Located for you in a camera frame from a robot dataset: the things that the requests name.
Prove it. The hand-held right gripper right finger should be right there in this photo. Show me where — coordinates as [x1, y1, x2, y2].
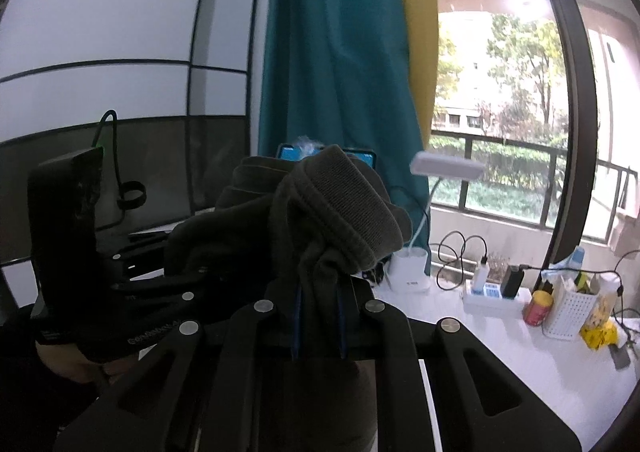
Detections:
[335, 277, 583, 452]

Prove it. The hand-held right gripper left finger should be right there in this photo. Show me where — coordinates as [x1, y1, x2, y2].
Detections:
[52, 282, 303, 452]

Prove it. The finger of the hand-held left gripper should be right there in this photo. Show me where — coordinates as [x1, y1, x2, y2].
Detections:
[105, 244, 176, 280]
[112, 274, 216, 318]

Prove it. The dark olive knit sweater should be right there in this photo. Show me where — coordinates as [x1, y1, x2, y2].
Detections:
[165, 144, 412, 452]

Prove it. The person's left hand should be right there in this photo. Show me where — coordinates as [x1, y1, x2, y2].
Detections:
[37, 342, 118, 385]

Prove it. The white power strip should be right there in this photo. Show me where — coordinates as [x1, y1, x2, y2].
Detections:
[462, 279, 532, 315]

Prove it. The white charger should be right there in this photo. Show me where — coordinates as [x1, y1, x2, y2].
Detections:
[472, 257, 491, 293]

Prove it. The black multi-port charger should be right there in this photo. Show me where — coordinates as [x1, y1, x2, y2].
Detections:
[501, 264, 523, 299]

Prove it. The red can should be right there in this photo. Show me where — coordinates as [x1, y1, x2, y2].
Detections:
[522, 289, 553, 328]

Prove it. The tablet with blue screen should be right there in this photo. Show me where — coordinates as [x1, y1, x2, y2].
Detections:
[276, 143, 377, 170]

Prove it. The white desk lamp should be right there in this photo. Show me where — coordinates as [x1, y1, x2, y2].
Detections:
[387, 150, 485, 295]

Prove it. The white perforated plastic basket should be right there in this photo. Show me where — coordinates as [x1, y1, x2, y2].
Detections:
[542, 277, 601, 340]

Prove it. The yellow plastic bag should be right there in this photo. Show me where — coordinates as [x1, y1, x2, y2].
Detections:
[579, 319, 621, 352]

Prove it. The clear snack jar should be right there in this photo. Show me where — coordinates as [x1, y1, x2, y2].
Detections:
[592, 274, 621, 328]

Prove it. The balcony railing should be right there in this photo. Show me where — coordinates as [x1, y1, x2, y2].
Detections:
[430, 129, 638, 240]

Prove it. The teal curtain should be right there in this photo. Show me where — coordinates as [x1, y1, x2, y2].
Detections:
[257, 0, 431, 253]

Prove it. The yellow curtain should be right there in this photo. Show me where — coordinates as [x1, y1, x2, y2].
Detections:
[387, 0, 441, 143]

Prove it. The black ring with cable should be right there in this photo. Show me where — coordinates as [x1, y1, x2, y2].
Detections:
[95, 110, 148, 228]

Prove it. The black charger cable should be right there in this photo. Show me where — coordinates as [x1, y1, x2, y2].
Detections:
[520, 249, 640, 298]
[435, 230, 488, 293]

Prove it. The dark window frame post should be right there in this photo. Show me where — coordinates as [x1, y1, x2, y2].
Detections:
[520, 0, 598, 273]

